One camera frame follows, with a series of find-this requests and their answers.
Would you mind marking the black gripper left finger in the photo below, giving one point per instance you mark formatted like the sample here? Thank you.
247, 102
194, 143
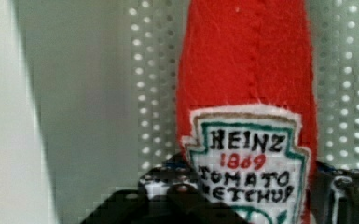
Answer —
167, 194

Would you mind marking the red plush ketchup bottle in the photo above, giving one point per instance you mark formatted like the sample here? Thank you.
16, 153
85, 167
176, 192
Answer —
245, 110

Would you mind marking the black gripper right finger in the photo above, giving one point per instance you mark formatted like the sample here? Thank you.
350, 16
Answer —
335, 195

